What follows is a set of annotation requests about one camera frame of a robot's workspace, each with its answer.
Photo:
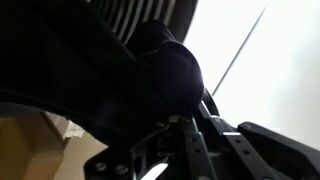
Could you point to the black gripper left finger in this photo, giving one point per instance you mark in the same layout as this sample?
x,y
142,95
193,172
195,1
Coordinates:
x,y
120,163

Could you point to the bright window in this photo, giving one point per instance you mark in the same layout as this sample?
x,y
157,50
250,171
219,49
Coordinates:
x,y
266,60

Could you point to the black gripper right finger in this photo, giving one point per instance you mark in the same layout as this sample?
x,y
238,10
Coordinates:
x,y
283,150

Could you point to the black hooded garment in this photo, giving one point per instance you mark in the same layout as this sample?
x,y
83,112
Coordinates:
x,y
83,66

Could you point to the tan leather couch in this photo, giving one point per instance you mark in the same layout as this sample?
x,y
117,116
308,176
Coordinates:
x,y
30,150

